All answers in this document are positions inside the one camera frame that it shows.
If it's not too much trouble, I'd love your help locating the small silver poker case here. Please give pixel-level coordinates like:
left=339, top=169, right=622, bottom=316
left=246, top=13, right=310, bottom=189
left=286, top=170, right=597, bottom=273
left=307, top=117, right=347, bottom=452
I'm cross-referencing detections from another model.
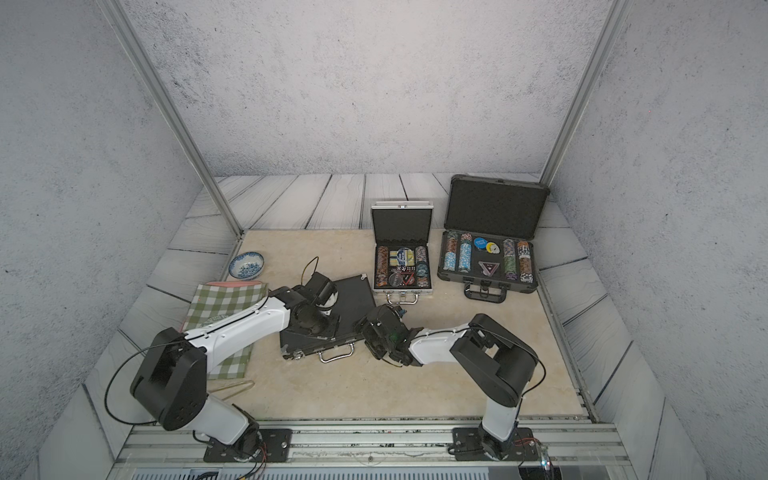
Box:
left=371, top=200, right=433, bottom=305

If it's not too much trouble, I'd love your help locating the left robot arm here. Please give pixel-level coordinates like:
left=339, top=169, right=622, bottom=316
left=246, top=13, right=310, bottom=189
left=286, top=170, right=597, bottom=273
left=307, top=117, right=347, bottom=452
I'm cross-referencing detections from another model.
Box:
left=130, top=273, right=339, bottom=446

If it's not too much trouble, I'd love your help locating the black carbon poker case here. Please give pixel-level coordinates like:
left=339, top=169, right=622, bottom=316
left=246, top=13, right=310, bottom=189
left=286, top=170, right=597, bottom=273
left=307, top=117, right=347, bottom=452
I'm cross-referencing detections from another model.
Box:
left=279, top=274, right=375, bottom=360

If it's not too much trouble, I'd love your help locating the blue floral ceramic bowl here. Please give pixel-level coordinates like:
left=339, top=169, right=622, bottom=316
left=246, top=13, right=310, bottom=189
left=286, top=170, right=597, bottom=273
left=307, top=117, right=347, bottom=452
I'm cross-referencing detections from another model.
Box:
left=228, top=251, right=265, bottom=281

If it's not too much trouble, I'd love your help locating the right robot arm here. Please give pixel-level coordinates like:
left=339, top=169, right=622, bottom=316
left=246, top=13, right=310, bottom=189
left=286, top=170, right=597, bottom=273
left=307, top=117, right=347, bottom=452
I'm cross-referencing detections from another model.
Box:
left=355, top=305, right=540, bottom=445

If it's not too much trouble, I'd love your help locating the green checked cloth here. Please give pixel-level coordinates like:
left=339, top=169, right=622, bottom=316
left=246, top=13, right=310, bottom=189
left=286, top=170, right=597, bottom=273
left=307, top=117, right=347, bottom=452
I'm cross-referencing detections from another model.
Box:
left=181, top=283, right=268, bottom=380

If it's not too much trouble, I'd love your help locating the pink cutting board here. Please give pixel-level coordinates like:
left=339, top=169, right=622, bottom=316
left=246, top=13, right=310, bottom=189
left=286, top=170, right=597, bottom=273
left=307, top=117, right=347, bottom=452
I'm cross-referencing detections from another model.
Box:
left=205, top=280, right=262, bottom=288

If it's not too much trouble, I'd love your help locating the large black poker case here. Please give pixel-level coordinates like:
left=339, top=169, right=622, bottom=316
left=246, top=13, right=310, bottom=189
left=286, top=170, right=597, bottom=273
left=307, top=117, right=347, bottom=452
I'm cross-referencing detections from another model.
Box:
left=437, top=174, right=549, bottom=304

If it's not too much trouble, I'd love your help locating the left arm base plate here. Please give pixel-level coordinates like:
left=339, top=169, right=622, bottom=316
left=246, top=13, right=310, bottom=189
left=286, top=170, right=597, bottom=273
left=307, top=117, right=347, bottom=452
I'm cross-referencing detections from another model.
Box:
left=203, top=428, right=293, bottom=463

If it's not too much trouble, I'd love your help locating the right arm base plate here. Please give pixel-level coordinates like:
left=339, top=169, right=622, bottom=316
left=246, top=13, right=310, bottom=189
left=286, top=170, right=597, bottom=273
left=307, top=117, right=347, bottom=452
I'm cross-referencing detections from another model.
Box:
left=447, top=427, right=540, bottom=462

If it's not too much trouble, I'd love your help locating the triangular all-in button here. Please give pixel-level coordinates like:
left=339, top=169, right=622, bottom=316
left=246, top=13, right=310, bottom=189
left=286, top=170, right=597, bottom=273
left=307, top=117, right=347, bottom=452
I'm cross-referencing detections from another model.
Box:
left=478, top=261, right=500, bottom=277

